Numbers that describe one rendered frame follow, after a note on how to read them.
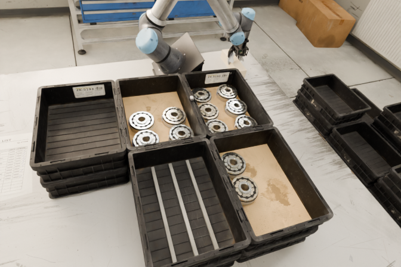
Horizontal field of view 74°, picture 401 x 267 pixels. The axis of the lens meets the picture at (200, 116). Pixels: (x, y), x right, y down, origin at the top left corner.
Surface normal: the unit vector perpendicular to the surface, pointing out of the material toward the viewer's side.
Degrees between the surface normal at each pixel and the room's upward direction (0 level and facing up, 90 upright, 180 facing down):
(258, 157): 0
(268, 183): 0
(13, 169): 0
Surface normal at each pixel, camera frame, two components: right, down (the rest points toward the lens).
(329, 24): 0.17, 0.72
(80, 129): 0.13, -0.69
